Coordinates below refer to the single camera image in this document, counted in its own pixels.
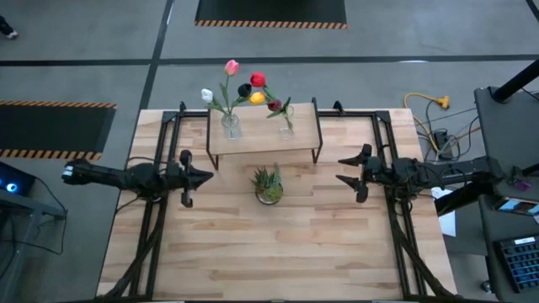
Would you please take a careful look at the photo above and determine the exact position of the grey side table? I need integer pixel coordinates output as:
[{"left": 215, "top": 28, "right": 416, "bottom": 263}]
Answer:
[{"left": 0, "top": 189, "right": 68, "bottom": 303}]

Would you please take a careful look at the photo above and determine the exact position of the black metal table frame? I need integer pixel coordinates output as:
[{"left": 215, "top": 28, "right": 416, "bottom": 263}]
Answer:
[{"left": 95, "top": 99, "right": 460, "bottom": 302}]

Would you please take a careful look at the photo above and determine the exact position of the dark maroon tulip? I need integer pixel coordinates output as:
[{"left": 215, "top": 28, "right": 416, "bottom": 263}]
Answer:
[{"left": 265, "top": 96, "right": 295, "bottom": 132}]

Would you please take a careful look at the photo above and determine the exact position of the black desk stand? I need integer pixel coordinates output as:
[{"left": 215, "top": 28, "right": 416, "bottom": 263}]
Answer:
[{"left": 509, "top": 162, "right": 539, "bottom": 190}]

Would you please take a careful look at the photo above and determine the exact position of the pink tulip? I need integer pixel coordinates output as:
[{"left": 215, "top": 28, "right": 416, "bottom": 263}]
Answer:
[{"left": 222, "top": 58, "right": 241, "bottom": 127}]

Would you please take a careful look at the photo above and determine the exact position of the white paper sheet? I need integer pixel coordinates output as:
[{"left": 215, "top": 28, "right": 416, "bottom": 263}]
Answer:
[{"left": 430, "top": 187, "right": 458, "bottom": 238}]

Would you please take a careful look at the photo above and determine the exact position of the wooden shelf with black legs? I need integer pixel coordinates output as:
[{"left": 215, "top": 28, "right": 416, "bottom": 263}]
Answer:
[{"left": 205, "top": 97, "right": 324, "bottom": 171}]

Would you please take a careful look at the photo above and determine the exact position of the black pole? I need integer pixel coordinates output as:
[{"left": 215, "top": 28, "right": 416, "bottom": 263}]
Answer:
[{"left": 491, "top": 58, "right": 539, "bottom": 104}]

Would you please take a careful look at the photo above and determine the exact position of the clear glass vase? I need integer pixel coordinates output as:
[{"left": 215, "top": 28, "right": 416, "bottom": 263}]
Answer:
[
  {"left": 278, "top": 104, "right": 296, "bottom": 141},
  {"left": 221, "top": 111, "right": 242, "bottom": 141}
]

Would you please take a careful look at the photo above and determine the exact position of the colourful phone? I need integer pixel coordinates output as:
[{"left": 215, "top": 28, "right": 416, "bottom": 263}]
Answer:
[{"left": 499, "top": 197, "right": 539, "bottom": 216}]

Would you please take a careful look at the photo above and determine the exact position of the person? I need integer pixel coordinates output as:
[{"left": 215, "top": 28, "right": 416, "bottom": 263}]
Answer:
[{"left": 0, "top": 14, "right": 20, "bottom": 41}]

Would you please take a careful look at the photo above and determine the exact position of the black power strip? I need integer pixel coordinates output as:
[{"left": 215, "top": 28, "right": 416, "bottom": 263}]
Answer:
[{"left": 433, "top": 130, "right": 454, "bottom": 160}]

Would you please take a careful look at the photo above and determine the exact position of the yellow extension cable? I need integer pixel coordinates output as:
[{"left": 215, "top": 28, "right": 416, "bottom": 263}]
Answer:
[{"left": 403, "top": 92, "right": 481, "bottom": 157}]

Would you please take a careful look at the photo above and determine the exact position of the backlit keyboard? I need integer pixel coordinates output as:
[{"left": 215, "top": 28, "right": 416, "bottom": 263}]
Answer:
[{"left": 496, "top": 235, "right": 539, "bottom": 295}]

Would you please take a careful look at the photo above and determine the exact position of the computer with blue light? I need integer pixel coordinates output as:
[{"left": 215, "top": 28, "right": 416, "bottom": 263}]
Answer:
[{"left": 0, "top": 161, "right": 37, "bottom": 197}]

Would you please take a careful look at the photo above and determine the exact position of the yellow orange tulip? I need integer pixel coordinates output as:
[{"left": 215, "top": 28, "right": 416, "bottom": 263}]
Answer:
[{"left": 248, "top": 91, "right": 291, "bottom": 125}]

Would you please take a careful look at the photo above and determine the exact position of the dark grey table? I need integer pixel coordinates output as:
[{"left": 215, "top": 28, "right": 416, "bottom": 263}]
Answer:
[{"left": 479, "top": 201, "right": 539, "bottom": 303}]

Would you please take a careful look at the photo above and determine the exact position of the grey desk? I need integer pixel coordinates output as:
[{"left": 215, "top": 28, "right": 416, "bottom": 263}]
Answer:
[{"left": 473, "top": 86, "right": 539, "bottom": 203}]

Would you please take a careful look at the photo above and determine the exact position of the black tulip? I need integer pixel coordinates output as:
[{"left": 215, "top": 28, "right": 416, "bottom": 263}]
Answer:
[{"left": 229, "top": 82, "right": 253, "bottom": 123}]

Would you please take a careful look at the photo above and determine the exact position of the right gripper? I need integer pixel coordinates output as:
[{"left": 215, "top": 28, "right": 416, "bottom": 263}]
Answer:
[{"left": 335, "top": 143, "right": 395, "bottom": 204}]

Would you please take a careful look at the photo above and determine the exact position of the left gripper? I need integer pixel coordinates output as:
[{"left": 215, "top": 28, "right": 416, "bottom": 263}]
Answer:
[{"left": 166, "top": 149, "right": 215, "bottom": 209}]

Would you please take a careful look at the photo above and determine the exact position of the red tulip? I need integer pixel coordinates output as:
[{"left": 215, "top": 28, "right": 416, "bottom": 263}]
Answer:
[{"left": 249, "top": 71, "right": 292, "bottom": 127}]

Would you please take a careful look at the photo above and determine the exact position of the succulent plant in black pot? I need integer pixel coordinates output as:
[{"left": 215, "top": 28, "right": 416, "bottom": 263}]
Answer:
[{"left": 251, "top": 162, "right": 286, "bottom": 206}]

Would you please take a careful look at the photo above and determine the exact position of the black mat with hazard stripe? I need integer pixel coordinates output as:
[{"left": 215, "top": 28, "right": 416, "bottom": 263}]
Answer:
[
  {"left": 0, "top": 99, "right": 118, "bottom": 161},
  {"left": 194, "top": 0, "right": 349, "bottom": 30}
]

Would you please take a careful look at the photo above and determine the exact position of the white tulip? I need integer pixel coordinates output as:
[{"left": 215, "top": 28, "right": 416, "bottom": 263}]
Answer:
[{"left": 200, "top": 88, "right": 232, "bottom": 123}]

